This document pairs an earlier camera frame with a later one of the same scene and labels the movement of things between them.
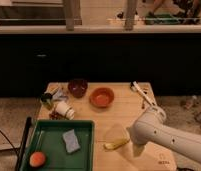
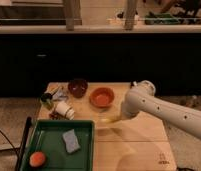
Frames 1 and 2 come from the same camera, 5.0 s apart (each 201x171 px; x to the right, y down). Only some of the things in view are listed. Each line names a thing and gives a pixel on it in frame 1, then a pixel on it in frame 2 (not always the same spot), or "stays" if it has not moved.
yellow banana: [115, 145] to [110, 120]
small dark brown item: [55, 116] stays
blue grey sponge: [71, 140] stays
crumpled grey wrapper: [59, 95] stays
